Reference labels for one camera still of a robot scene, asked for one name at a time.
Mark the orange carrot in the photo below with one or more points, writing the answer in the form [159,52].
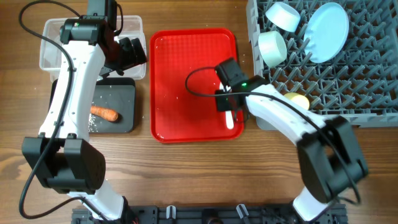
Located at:
[105,113]

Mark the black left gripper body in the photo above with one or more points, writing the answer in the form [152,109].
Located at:
[124,56]

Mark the white plastic spoon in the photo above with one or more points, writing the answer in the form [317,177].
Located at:
[228,114]

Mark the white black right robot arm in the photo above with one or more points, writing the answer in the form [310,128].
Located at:
[330,158]

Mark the yellow plastic cup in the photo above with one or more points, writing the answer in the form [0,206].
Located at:
[298,99]

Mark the grey dishwasher rack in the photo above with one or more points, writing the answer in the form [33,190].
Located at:
[359,83]

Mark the mint green bowl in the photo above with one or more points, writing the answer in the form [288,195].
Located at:
[272,48]

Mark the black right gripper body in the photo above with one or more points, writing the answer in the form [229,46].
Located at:
[222,101]

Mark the light blue plate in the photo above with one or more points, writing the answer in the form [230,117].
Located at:
[326,32]

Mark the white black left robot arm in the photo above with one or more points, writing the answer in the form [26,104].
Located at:
[61,156]

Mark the white rice pile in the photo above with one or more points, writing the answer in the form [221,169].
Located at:
[91,124]

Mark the red serving tray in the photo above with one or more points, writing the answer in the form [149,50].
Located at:
[182,82]

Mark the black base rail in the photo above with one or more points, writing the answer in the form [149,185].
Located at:
[273,213]

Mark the clear plastic bin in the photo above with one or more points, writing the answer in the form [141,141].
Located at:
[51,57]

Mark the light blue bowl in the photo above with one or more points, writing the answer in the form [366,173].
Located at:
[283,16]

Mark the black waste tray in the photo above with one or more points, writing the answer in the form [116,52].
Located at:
[118,94]

